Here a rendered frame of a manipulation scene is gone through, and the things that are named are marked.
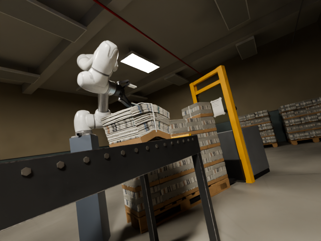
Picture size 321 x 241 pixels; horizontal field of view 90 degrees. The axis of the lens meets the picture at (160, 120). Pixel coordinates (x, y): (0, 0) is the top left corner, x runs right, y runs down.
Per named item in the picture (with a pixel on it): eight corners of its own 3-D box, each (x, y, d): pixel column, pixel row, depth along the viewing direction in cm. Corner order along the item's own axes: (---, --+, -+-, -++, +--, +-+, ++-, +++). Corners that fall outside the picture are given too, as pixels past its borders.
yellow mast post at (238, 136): (246, 182, 237) (216, 67, 265) (249, 180, 242) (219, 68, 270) (252, 183, 230) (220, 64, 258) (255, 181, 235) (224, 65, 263)
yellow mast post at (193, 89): (210, 179, 291) (189, 84, 319) (214, 178, 296) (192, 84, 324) (215, 180, 283) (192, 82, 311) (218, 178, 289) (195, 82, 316)
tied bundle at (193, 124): (172, 139, 242) (169, 124, 245) (186, 136, 258) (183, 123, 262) (189, 135, 211) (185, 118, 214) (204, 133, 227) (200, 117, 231)
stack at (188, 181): (126, 222, 181) (115, 148, 193) (197, 190, 246) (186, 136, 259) (141, 234, 149) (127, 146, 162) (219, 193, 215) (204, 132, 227)
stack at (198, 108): (197, 190, 246) (180, 109, 265) (210, 184, 263) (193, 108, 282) (218, 193, 215) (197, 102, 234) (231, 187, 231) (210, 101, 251)
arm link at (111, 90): (100, 95, 98) (108, 97, 103) (109, 91, 93) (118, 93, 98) (100, 82, 100) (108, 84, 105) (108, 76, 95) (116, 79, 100)
